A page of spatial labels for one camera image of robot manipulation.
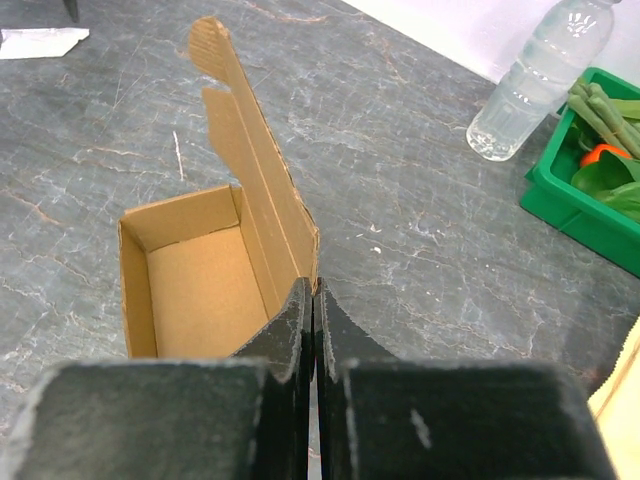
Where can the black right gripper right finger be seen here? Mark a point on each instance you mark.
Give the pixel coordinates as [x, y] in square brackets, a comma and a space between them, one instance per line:
[337, 339]

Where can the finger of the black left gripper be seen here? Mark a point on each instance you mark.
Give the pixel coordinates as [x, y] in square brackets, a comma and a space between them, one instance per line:
[72, 9]

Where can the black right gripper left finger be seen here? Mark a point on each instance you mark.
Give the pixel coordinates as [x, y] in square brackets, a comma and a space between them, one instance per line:
[285, 343]

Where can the small white paper scrap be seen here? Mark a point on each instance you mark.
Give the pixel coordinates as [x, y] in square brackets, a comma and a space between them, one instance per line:
[37, 43]

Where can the brown cardboard paper box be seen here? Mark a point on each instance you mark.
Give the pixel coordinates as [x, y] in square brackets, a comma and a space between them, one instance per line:
[203, 273]

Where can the green plastic tray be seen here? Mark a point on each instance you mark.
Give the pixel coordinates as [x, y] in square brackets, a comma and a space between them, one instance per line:
[552, 198]

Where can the red beige snack bag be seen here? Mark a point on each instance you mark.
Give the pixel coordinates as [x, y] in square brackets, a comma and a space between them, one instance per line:
[615, 407]

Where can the orange carrot piece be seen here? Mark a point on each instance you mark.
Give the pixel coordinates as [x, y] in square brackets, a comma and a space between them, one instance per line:
[593, 156]

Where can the bok choy cabbage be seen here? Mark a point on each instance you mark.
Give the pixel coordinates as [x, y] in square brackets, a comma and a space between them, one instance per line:
[613, 181]

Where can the green long beans bunch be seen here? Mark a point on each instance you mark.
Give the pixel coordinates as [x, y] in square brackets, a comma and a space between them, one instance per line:
[615, 121]

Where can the clear plastic water bottle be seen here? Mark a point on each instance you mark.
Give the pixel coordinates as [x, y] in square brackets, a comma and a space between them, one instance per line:
[566, 41]

